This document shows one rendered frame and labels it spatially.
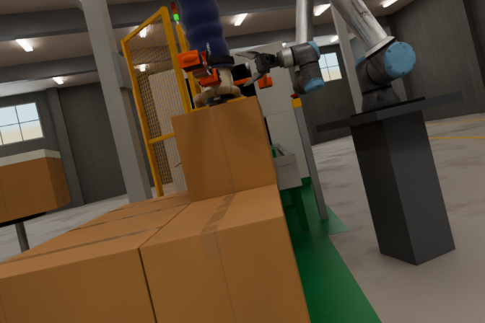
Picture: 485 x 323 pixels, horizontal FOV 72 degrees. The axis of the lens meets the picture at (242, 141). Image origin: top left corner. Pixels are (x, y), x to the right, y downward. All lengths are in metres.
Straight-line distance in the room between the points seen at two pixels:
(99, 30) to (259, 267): 2.74
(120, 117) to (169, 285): 2.27
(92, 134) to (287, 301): 11.59
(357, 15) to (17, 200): 2.25
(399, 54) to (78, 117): 11.49
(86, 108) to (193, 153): 11.02
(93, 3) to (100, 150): 9.17
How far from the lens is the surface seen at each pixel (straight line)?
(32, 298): 1.16
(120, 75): 3.10
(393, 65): 1.62
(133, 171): 3.05
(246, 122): 1.47
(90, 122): 12.35
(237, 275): 0.94
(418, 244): 1.83
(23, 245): 2.78
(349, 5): 1.68
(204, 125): 1.50
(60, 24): 7.32
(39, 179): 2.52
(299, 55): 1.53
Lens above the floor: 0.75
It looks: level
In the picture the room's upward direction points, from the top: 14 degrees counter-clockwise
